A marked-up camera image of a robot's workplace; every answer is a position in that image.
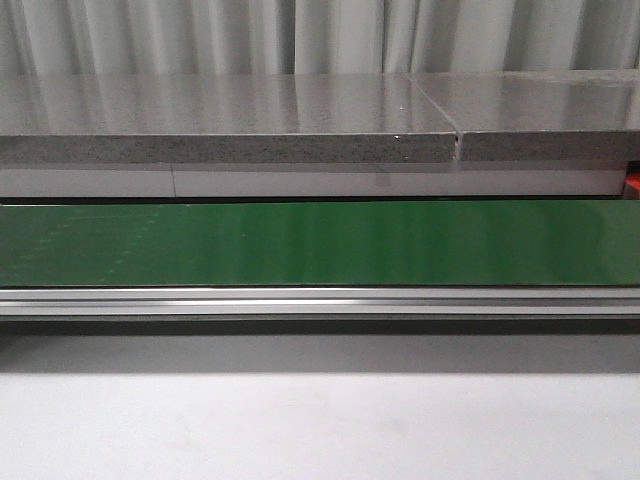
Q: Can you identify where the right grey stone slab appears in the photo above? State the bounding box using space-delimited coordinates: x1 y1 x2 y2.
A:
411 70 639 164

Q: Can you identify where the grey stone countertop slab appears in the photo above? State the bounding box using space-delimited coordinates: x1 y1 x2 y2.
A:
1 74 456 165

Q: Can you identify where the aluminium conveyor side rail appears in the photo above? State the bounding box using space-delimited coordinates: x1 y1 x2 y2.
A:
1 286 639 320

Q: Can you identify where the red box at right edge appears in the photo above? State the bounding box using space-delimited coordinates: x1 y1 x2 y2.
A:
623 172 640 200

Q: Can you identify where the white cabinet front panel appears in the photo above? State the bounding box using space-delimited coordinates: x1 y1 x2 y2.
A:
1 162 627 199

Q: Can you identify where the green conveyor belt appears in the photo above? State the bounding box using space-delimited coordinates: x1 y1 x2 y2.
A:
1 200 639 287

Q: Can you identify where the grey pleated curtain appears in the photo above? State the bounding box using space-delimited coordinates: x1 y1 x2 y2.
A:
1 1 639 75

